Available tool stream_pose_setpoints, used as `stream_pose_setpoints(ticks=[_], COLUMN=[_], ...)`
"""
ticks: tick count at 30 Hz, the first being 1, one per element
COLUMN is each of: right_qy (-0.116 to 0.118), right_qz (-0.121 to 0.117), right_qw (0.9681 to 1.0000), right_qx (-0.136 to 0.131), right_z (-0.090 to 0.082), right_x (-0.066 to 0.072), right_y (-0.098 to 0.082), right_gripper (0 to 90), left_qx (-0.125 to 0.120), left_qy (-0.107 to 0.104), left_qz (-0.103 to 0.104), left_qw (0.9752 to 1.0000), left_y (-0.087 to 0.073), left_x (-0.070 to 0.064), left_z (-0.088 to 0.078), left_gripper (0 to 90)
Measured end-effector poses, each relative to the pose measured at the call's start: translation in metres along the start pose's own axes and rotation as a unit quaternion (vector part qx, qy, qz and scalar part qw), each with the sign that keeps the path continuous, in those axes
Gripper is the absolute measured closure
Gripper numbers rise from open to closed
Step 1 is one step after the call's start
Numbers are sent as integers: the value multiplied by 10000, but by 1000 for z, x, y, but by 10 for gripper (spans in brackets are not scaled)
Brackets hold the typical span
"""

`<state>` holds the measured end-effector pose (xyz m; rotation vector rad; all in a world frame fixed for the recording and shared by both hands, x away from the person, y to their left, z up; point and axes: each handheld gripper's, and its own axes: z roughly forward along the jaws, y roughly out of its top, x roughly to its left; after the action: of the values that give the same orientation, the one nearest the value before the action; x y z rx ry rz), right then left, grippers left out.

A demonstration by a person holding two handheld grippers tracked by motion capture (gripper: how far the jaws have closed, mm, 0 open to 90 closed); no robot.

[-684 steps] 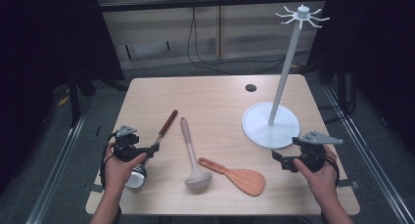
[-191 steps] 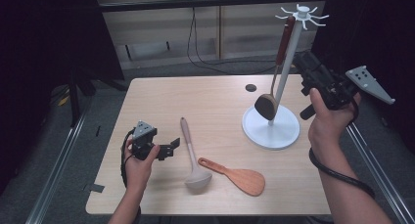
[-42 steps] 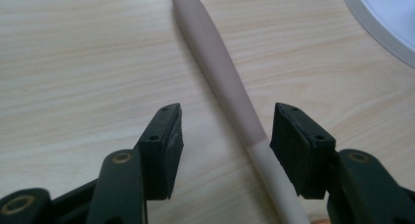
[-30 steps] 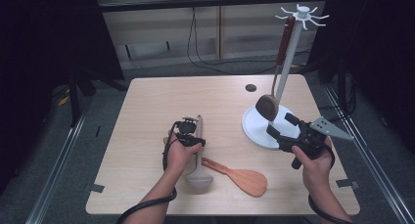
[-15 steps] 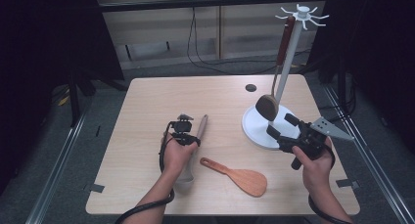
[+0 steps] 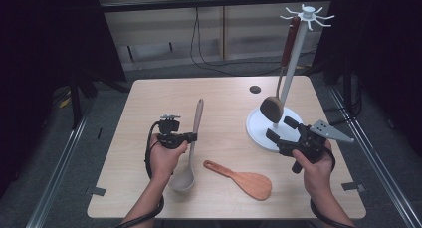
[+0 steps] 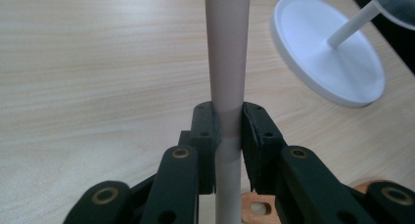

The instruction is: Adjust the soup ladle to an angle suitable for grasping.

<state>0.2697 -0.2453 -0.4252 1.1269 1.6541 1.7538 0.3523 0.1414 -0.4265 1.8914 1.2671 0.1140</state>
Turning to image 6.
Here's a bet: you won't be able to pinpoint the left hand-held gripper black cable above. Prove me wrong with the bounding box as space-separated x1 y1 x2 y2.
113 120 166 228

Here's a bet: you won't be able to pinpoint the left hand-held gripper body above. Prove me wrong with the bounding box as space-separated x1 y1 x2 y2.
155 114 189 149

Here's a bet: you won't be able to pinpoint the person's right hand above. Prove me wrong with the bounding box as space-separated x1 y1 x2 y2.
292 140 336 199

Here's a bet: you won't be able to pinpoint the wooden rice paddle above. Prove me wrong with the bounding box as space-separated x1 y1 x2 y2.
202 159 274 202

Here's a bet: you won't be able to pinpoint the beige silicone ladle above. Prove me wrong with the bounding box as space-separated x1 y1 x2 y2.
168 98 205 193

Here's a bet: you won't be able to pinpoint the black wall cable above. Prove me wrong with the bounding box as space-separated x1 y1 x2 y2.
189 7 317 78

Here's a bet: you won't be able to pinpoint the hand-held gripper black cable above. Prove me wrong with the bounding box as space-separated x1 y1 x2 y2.
309 147 356 228
113 120 166 228

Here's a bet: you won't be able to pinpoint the black metal stand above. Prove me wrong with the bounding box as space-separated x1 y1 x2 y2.
68 68 131 130

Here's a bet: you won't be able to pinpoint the right hand-held gripper black cable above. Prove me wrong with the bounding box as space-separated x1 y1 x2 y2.
309 147 356 228

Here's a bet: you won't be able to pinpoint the grey tape piece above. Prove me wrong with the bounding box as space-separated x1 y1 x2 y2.
84 186 107 197
341 182 368 193

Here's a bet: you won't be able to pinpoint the person's left hand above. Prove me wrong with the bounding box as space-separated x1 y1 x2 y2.
148 134 189 184

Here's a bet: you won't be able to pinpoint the black floor cables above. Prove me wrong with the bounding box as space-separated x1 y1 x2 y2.
322 72 363 126

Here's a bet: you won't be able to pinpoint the black horizontal bar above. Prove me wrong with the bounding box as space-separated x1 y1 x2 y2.
99 0 334 14

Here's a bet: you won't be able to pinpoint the white utensil rack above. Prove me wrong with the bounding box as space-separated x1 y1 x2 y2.
245 3 335 153

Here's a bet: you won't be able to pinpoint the metal floor rail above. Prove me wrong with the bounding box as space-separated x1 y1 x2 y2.
327 87 422 228
25 114 90 228

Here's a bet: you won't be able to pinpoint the steel ladle with red-brown handle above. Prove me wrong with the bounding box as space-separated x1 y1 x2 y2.
259 15 302 124

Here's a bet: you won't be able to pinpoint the dark curtain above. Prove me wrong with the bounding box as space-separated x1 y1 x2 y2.
0 0 127 199
313 0 422 156

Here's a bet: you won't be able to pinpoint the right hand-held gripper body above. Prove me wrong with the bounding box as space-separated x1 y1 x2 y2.
277 118 354 175

